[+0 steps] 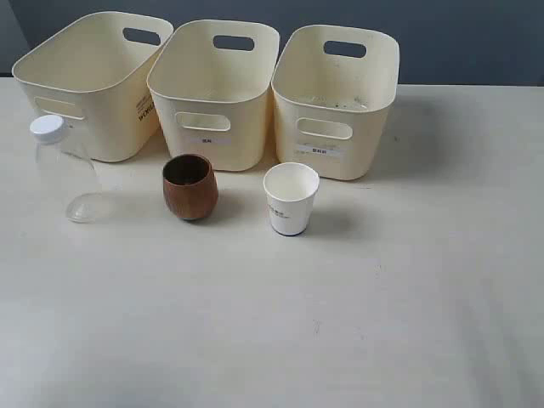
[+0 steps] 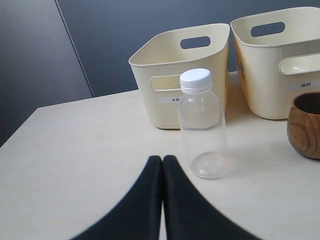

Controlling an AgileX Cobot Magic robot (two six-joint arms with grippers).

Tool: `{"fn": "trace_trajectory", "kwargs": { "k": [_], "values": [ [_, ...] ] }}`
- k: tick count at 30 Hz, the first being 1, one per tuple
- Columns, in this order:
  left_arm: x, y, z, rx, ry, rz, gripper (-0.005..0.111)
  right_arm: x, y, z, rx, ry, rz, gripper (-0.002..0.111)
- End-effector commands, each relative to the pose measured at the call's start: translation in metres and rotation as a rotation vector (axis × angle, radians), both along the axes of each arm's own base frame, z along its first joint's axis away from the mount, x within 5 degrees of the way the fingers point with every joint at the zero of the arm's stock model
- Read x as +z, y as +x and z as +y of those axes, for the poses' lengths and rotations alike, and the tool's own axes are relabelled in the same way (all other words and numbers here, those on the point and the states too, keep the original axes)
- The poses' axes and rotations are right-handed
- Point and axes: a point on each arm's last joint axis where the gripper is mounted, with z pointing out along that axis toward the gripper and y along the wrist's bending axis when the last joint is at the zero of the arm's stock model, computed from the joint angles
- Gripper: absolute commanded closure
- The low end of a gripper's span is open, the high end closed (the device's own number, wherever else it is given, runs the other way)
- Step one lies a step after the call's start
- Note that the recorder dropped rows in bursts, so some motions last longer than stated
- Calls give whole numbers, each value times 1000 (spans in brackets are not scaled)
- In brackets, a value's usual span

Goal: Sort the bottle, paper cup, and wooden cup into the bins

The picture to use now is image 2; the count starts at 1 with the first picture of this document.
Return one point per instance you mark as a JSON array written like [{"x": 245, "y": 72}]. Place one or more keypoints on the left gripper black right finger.
[{"x": 188, "y": 215}]

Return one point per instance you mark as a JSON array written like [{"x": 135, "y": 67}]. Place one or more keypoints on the cream plastic bin left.
[{"x": 158, "y": 64}]

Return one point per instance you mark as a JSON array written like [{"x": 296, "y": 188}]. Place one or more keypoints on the cream plastic bin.
[
  {"x": 158, "y": 64},
  {"x": 277, "y": 58}
]

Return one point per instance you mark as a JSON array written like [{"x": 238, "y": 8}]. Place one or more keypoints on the cream plastic bin middle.
[{"x": 277, "y": 58}]

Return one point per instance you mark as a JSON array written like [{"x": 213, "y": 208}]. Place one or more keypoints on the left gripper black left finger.
[{"x": 137, "y": 216}]

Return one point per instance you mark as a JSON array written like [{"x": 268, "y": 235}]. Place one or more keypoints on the clear plastic bottle white cap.
[{"x": 202, "y": 125}]

